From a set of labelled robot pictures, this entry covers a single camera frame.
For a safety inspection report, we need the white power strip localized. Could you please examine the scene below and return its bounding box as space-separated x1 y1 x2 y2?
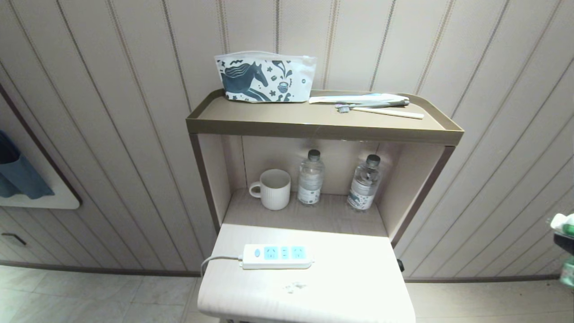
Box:
242 244 313 270

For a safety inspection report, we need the clear plastic water bottle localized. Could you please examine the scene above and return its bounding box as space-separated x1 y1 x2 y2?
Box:
297 149 325 206
347 154 382 211

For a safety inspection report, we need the white ribbed mug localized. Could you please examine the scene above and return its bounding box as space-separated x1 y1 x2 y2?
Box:
249 169 291 211

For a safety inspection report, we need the beige bedside shelf unit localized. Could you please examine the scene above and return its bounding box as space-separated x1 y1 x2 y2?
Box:
186 89 465 323

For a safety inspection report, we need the white horse print pouch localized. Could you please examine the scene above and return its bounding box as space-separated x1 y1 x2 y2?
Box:
214 51 317 103

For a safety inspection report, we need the white toothpaste tube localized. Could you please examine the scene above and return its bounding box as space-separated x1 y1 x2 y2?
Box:
309 93 409 104

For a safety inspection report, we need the grey toothbrush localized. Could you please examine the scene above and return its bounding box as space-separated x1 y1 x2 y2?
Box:
335 100 410 113

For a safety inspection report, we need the white toothbrush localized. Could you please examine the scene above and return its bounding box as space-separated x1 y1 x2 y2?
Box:
360 107 425 120

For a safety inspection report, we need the blue cloth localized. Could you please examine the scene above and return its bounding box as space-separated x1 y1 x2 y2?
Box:
0 130 55 200

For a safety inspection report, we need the green and white object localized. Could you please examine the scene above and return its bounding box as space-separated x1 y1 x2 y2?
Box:
550 213 574 238

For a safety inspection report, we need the white power strip cable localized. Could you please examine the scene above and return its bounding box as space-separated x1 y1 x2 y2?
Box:
200 255 244 276

